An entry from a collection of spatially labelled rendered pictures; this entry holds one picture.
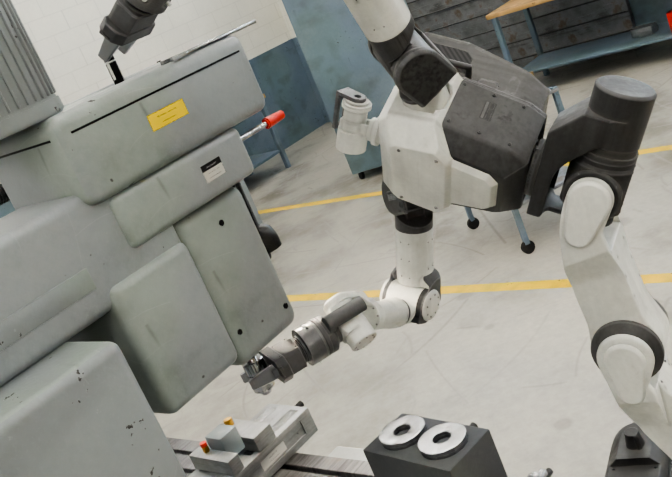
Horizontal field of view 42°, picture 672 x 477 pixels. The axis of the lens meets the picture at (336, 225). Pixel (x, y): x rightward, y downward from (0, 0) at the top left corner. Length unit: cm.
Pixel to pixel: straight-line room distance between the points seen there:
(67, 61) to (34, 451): 828
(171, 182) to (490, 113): 62
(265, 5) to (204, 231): 986
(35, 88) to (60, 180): 15
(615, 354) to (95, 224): 103
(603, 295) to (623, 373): 16
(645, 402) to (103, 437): 108
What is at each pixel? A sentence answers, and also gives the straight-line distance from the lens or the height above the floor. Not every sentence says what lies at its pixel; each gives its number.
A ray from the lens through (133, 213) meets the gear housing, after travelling 153.
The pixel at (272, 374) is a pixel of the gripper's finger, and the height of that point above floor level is 123.
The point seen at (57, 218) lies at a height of 174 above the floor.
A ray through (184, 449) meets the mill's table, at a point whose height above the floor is 93.
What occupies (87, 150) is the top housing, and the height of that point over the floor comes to 182.
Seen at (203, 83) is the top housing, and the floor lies 183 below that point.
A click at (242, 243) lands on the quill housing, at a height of 152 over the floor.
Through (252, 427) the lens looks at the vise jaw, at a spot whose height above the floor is 104.
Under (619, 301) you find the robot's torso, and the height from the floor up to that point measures 113.
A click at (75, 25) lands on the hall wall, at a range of 962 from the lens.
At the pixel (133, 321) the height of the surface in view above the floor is 153.
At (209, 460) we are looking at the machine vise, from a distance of 208.
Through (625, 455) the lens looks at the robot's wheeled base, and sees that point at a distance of 229.
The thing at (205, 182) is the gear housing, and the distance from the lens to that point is 163.
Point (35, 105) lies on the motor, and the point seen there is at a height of 192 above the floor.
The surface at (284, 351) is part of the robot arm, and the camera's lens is 183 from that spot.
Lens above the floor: 195
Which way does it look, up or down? 16 degrees down
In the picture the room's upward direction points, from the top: 23 degrees counter-clockwise
